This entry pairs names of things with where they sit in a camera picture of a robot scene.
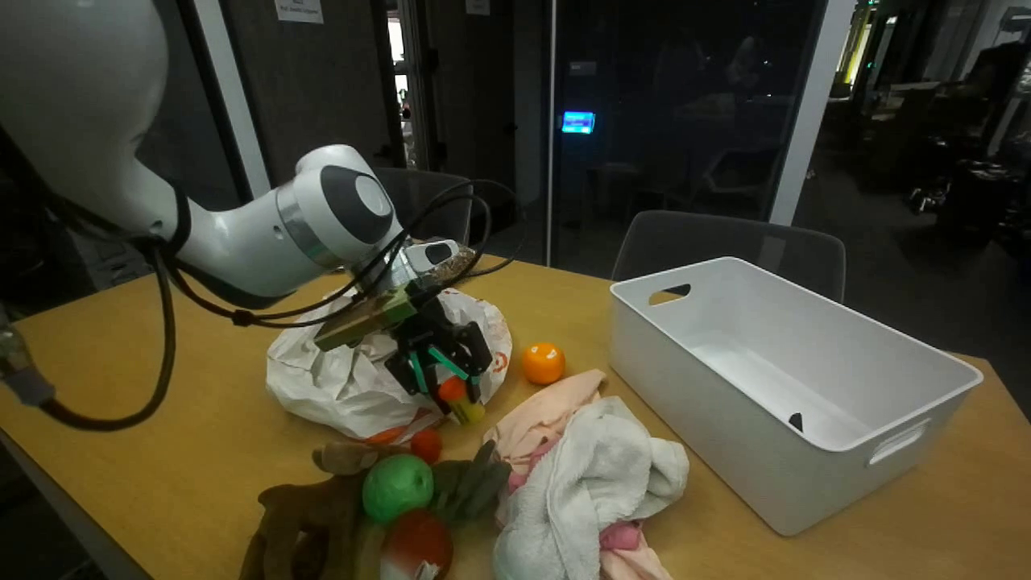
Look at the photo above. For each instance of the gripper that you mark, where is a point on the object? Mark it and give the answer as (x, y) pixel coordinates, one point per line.
(425, 325)

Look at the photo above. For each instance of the orange and yellow toy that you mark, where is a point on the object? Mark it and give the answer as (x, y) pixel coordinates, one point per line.
(465, 409)

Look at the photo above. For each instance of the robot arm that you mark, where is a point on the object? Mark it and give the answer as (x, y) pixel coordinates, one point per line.
(242, 234)

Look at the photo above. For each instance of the small red ball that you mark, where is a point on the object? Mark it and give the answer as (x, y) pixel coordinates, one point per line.
(426, 445)

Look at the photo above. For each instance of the orange ball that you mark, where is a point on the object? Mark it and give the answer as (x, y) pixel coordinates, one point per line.
(544, 363)

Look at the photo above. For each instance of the white plastic bag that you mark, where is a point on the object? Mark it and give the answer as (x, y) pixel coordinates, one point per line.
(338, 387)

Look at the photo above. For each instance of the pink cloth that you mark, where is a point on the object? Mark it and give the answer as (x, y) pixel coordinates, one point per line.
(540, 419)

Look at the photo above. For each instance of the dark green plush toy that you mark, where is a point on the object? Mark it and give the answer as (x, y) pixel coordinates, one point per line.
(471, 483)

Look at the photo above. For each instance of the green ball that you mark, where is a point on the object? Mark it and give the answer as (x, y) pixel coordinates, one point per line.
(397, 487)

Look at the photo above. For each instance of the grey chair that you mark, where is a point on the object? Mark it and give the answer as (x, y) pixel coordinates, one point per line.
(725, 242)
(427, 201)

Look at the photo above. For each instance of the red and white toy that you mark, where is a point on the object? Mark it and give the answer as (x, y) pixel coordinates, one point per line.
(417, 548)

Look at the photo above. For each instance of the white towel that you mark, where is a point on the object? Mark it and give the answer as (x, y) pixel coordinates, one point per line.
(596, 483)

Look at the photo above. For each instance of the brown plush toy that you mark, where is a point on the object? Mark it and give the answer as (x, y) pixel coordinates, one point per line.
(306, 515)

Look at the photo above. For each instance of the blue lit screen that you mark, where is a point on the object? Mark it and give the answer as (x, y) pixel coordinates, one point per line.
(578, 122)

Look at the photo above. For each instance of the white plastic bin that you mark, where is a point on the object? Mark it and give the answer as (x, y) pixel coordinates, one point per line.
(773, 451)

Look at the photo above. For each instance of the white paper sign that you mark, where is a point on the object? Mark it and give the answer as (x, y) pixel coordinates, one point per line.
(477, 6)
(299, 10)

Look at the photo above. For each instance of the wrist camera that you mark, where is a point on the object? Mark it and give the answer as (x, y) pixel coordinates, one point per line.
(362, 318)

